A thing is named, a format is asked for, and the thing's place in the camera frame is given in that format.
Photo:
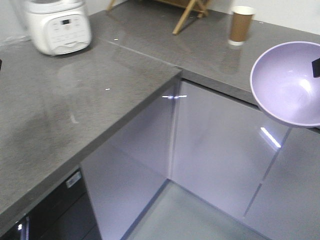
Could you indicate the white cabinet doors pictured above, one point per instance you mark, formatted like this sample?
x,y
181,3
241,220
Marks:
x,y
259,172

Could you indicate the black built-in sterilizer cabinet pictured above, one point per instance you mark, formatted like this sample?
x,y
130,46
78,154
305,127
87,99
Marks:
x,y
65,214

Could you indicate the brown paper cup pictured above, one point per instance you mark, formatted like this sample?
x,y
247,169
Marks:
x,y
240,24

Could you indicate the white rice cooker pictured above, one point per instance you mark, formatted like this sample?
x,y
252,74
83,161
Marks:
x,y
58,27

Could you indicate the lilac plastic bowl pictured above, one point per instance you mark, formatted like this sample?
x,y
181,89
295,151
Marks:
x,y
282,83

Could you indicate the wooden folding rack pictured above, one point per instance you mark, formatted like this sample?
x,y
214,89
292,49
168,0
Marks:
x,y
169,16

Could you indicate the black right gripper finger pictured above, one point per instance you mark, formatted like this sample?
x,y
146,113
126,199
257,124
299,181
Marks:
x,y
316,68

